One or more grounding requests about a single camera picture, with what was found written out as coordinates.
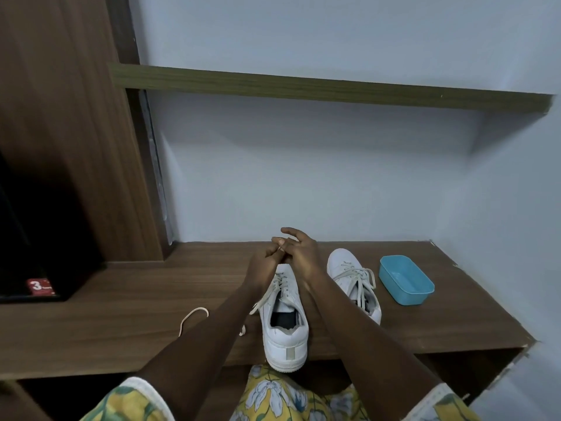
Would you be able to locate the blue plastic basket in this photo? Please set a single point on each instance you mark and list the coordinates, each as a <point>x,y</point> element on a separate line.
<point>407,295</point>

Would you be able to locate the person's left hand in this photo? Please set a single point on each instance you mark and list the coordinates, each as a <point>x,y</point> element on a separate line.
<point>263,269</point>

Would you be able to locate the person's right hand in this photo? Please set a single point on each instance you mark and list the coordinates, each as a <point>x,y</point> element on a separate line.
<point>302,256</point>

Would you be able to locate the person's right forearm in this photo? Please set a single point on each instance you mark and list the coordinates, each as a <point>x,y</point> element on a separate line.
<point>377,346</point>

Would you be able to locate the wooden wall shelf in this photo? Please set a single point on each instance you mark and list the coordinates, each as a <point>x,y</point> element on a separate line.
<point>328,89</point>

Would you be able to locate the person's left forearm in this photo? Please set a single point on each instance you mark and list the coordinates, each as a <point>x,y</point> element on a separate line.
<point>201,350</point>

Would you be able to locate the cream shoelace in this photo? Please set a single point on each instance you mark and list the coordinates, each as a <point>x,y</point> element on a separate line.
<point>193,312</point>
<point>361,280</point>

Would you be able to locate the white sneaker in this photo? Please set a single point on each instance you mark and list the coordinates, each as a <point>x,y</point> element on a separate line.
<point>346,263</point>
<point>285,350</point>

